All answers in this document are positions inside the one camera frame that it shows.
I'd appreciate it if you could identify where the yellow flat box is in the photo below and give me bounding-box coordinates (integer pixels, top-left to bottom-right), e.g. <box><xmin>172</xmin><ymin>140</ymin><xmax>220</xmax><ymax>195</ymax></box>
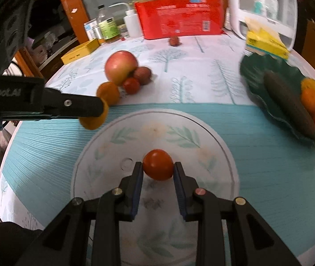
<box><xmin>61</xmin><ymin>39</ymin><xmax>100</xmax><ymax>65</ymax></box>

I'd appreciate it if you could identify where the red yellow apple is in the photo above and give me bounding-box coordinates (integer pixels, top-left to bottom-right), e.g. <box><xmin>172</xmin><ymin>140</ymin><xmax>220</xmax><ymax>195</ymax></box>
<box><xmin>104</xmin><ymin>51</ymin><xmax>139</xmax><ymax>86</ymax></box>

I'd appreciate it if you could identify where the overripe dark brown banana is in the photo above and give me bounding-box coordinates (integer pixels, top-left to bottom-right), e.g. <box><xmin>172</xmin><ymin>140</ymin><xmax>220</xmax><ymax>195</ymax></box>
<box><xmin>263</xmin><ymin>71</ymin><xmax>315</xmax><ymax>140</ymax></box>

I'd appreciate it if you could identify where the yellow tissue pack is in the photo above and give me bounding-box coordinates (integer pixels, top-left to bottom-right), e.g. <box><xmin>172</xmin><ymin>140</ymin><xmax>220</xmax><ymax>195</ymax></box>
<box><xmin>245</xmin><ymin>18</ymin><xmax>290</xmax><ymax>60</ymax></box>

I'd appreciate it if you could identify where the yellow orange kumquat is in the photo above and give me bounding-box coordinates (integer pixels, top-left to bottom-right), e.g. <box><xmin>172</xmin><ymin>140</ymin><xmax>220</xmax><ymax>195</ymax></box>
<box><xmin>79</xmin><ymin>100</ymin><xmax>109</xmax><ymax>130</ymax></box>

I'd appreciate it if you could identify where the large yellow orange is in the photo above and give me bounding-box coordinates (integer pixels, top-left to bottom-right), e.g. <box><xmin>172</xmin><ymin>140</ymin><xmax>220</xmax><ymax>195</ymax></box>
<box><xmin>300</xmin><ymin>78</ymin><xmax>315</xmax><ymax>91</ymax></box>

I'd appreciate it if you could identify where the lone brown lychee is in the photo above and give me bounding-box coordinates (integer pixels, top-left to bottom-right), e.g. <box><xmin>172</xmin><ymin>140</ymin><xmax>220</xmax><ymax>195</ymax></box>
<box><xmin>168</xmin><ymin>36</ymin><xmax>180</xmax><ymax>47</ymax></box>

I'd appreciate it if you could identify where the red yogurt multipack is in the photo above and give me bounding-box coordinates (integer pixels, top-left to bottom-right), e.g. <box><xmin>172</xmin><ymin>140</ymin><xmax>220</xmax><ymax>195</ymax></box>
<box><xmin>135</xmin><ymin>0</ymin><xmax>225</xmax><ymax>40</ymax></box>

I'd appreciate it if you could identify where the brown lychee near apple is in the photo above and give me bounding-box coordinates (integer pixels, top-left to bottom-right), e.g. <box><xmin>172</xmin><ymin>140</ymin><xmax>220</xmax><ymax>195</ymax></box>
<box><xmin>133</xmin><ymin>67</ymin><xmax>152</xmax><ymax>85</ymax></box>

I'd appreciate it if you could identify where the small red tomato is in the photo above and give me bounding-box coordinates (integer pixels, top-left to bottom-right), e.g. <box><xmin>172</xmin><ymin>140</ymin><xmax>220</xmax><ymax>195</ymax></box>
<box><xmin>123</xmin><ymin>77</ymin><xmax>141</xmax><ymax>95</ymax></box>

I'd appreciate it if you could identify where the wooden glass cabinet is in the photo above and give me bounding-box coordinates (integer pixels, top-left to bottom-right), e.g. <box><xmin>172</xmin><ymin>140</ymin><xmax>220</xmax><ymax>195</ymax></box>
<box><xmin>18</xmin><ymin>0</ymin><xmax>136</xmax><ymax>81</ymax></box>

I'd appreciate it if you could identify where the small orange mandarin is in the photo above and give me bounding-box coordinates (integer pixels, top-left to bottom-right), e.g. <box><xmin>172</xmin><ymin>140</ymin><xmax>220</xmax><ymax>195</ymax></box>
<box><xmin>300</xmin><ymin>88</ymin><xmax>315</xmax><ymax>113</ymax></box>

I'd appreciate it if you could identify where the green label glass bottle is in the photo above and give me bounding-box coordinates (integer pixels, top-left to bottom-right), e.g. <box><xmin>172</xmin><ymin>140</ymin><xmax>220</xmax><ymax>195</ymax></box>
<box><xmin>97</xmin><ymin>4</ymin><xmax>121</xmax><ymax>43</ymax></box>

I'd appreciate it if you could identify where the white plastic storage case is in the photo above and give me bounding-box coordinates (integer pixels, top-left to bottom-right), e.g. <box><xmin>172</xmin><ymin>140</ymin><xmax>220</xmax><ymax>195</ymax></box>
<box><xmin>228</xmin><ymin>0</ymin><xmax>298</xmax><ymax>50</ymax></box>

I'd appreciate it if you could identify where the white squeeze bottle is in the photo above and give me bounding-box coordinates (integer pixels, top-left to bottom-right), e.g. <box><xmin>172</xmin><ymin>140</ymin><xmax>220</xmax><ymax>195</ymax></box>
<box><xmin>109</xmin><ymin>2</ymin><xmax>143</xmax><ymax>39</ymax></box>

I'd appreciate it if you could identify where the small orange kumquat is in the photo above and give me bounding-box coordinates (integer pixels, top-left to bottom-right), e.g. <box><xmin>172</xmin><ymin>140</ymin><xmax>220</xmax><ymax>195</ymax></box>
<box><xmin>96</xmin><ymin>82</ymin><xmax>120</xmax><ymax>106</ymax></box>

